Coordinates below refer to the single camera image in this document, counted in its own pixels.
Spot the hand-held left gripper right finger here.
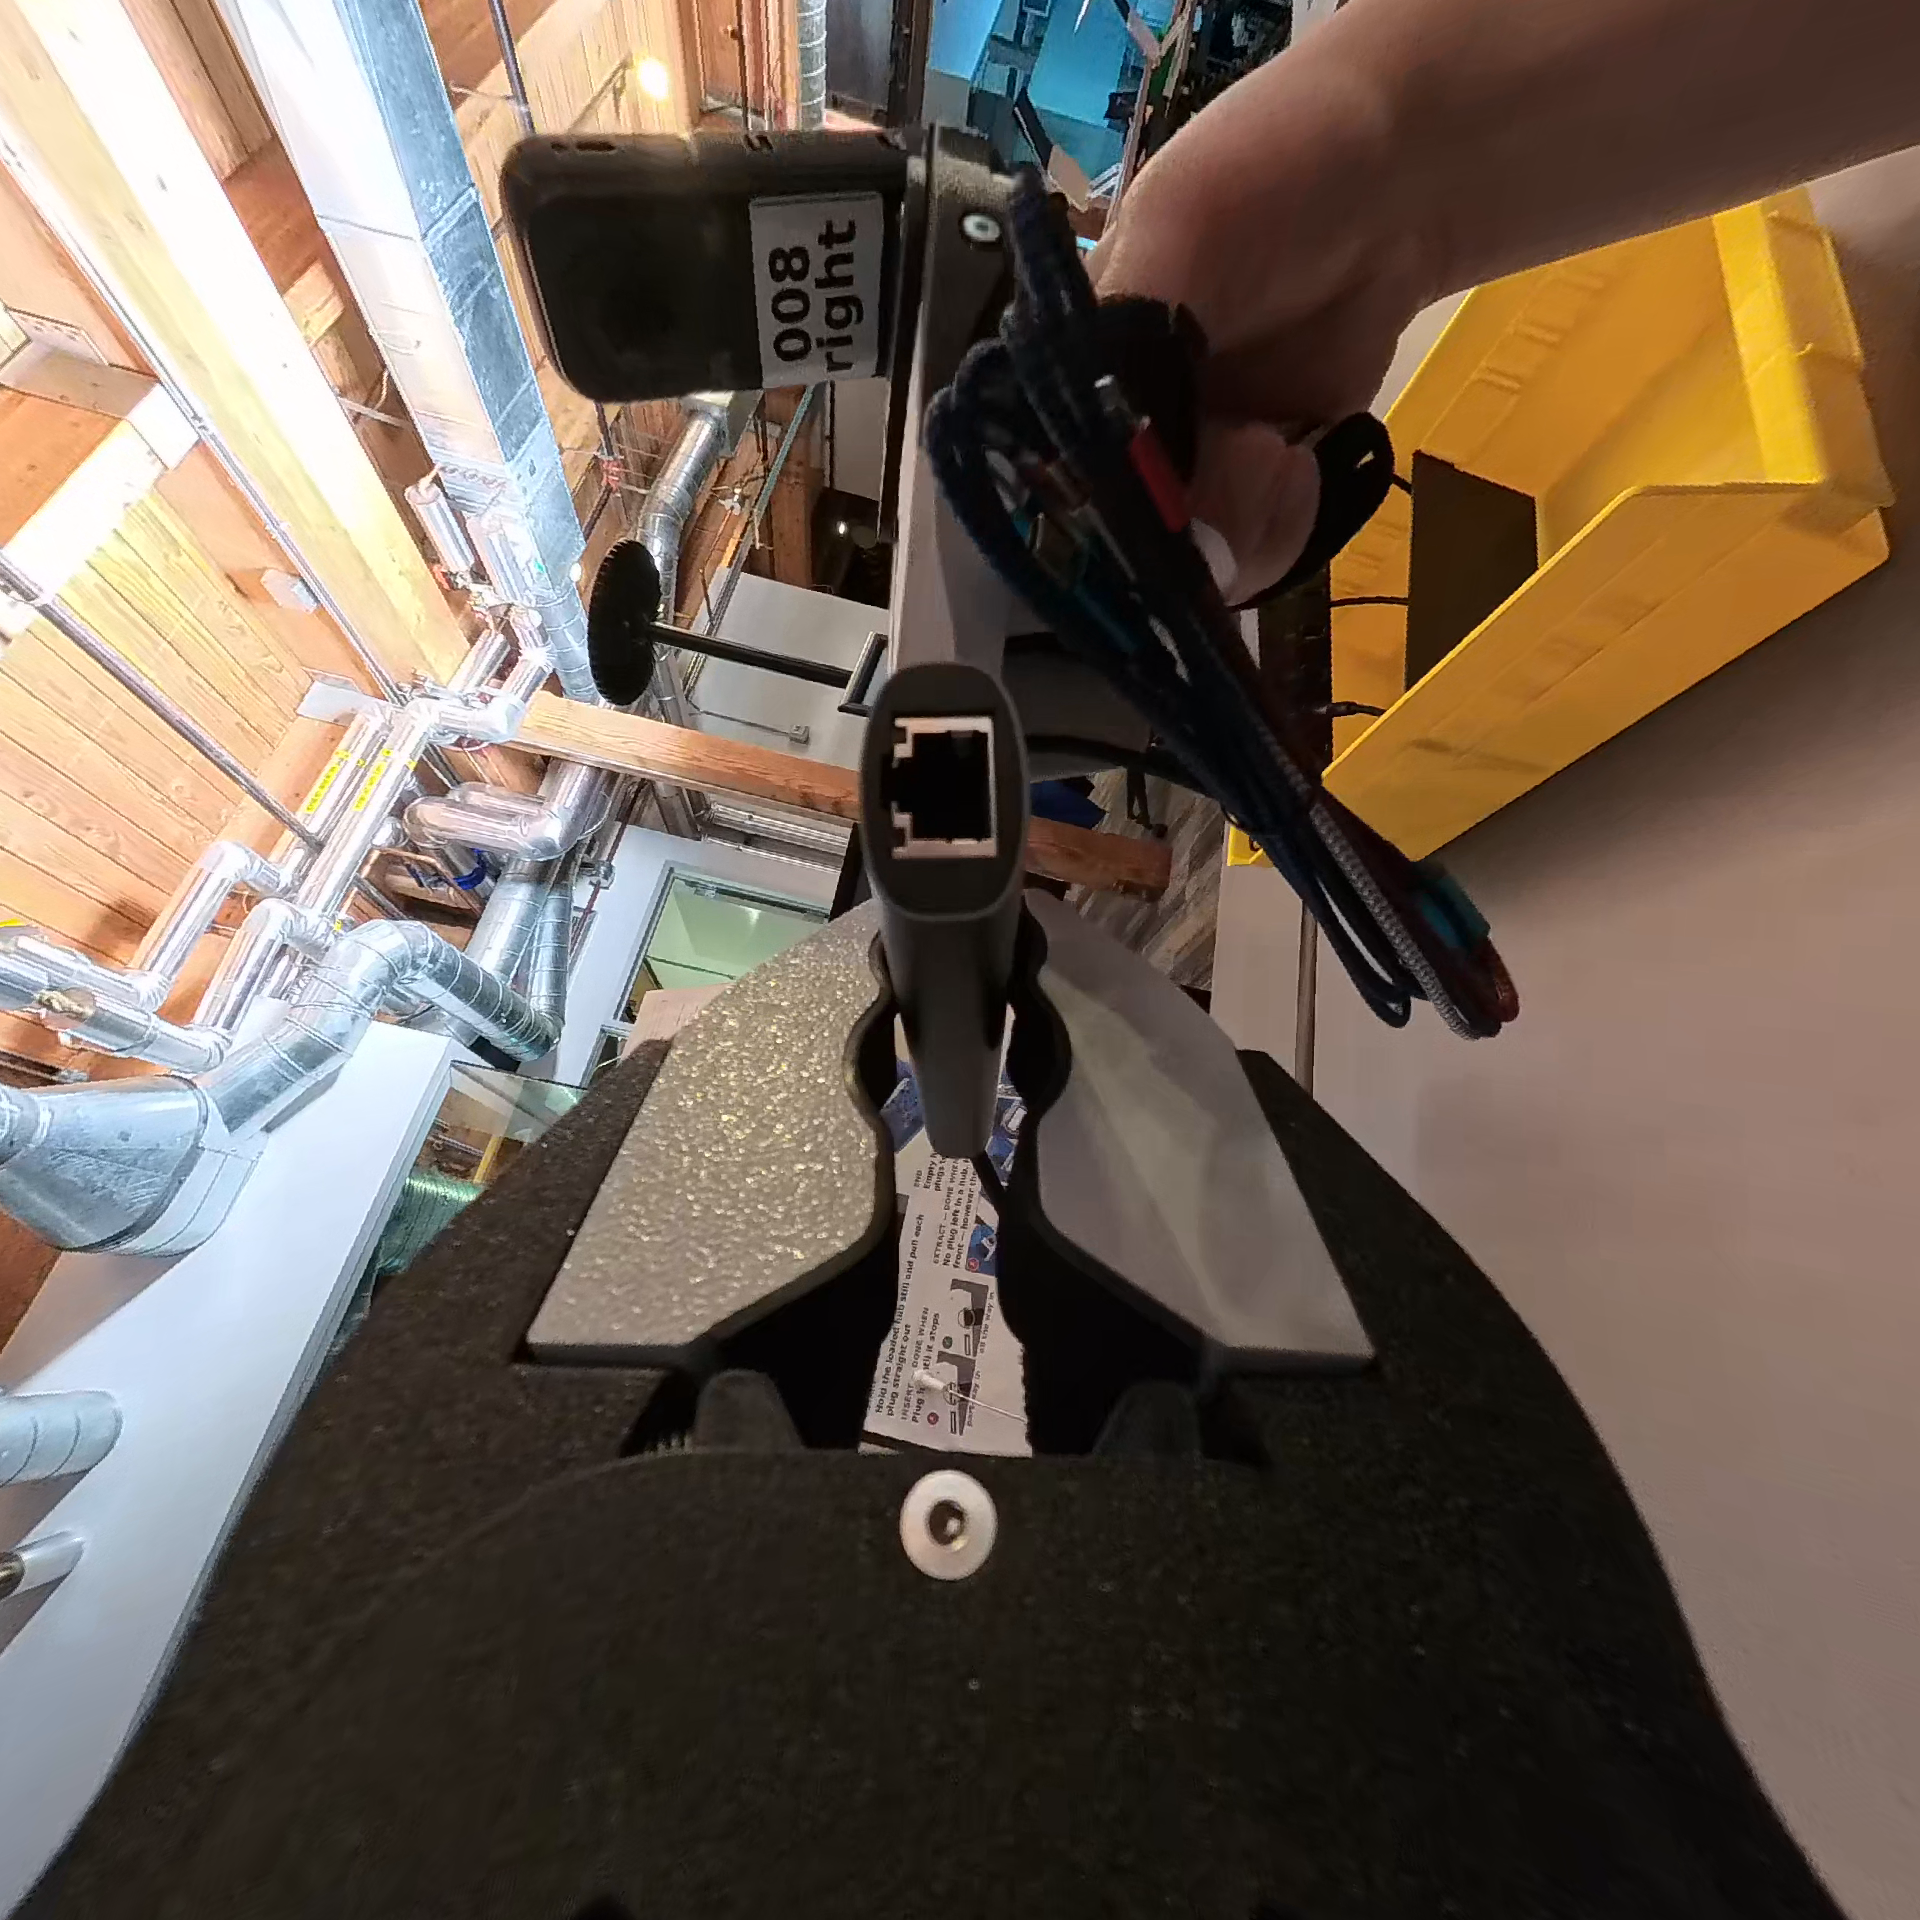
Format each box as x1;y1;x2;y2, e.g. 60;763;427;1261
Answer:
1003;900;1383;1447

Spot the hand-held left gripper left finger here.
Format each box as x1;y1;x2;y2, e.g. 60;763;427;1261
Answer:
518;910;902;1447

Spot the grey metal USB hub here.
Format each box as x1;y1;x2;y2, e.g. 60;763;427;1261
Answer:
860;664;1033;1166

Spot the blue red braided cable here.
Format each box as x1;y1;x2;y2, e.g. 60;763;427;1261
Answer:
920;174;1523;1044

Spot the yellow plastic bin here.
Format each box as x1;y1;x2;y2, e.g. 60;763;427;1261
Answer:
1224;186;1897;871

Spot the person's right forearm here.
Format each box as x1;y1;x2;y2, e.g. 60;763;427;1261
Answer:
1320;0;1920;310

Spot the black stand pole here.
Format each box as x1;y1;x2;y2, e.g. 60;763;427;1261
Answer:
583;541;895;715

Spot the silver ventilation duct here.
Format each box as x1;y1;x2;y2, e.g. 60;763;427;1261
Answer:
0;916;563;1261
228;0;602;700

